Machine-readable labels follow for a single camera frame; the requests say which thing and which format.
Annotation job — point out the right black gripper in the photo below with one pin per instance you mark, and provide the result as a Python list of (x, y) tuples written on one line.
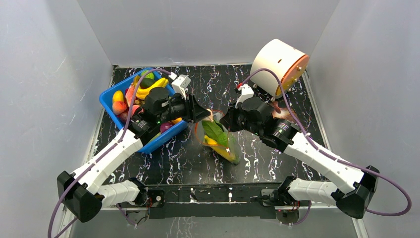
[(234, 117)]

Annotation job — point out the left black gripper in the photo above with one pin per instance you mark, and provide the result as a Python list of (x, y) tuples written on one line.
[(192, 109)]

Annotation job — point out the white garlic bulb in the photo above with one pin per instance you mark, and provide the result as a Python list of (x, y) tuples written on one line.
[(210, 116)]

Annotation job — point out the green leaf vegetable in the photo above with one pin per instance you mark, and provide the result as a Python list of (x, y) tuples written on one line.
[(215, 132)]

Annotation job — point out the clear zip top bag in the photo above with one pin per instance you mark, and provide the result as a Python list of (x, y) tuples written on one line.
[(217, 115)]

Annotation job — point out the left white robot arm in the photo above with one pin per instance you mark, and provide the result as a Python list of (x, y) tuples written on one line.
[(82, 191)]

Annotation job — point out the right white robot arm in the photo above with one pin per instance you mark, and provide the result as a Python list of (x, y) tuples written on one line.
[(349, 189)]

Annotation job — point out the purple red onion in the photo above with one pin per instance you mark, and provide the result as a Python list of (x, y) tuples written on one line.
[(165, 126)]

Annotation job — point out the dark book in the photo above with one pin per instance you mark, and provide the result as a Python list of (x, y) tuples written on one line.
[(283, 113)]

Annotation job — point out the yellow banana bunch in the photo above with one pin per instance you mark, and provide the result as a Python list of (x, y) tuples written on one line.
[(142, 93)]

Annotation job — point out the green avocado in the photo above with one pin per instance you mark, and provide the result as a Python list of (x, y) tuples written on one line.
[(146, 83)]

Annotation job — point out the white cylindrical container orange lid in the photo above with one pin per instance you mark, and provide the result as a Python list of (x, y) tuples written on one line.
[(287, 62)]

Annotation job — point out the orange peach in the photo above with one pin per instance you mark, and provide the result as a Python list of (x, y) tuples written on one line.
[(119, 107)]

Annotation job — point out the yellow lemon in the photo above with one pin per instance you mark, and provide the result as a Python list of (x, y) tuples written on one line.
[(118, 96)]

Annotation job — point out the blue plastic basket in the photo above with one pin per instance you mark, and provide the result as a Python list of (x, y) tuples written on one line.
[(105, 99)]

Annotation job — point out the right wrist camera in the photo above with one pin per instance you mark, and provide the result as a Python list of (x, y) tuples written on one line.
[(245, 92)]

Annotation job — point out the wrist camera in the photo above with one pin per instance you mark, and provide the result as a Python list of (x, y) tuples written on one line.
[(245, 92), (180, 85)]

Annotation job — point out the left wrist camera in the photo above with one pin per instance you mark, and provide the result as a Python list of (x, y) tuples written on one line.
[(180, 85)]

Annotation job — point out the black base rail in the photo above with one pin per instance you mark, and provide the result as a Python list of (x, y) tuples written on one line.
[(260, 199)]

